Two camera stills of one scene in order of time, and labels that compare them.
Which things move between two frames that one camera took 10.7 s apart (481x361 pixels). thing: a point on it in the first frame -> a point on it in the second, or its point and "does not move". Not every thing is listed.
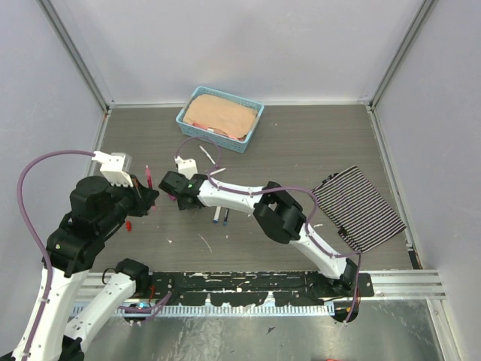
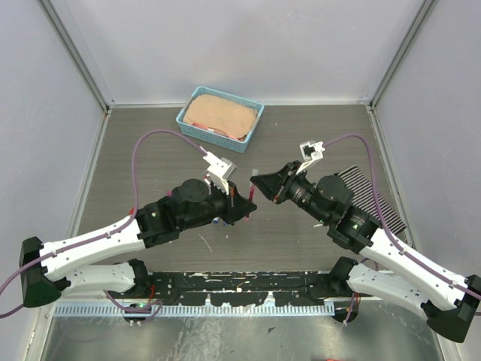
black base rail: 242,288 does not move
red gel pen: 149,177 -> 250,198
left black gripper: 144,196 -> 237,205
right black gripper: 183,207 -> 276,185
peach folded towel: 227,115 does not move
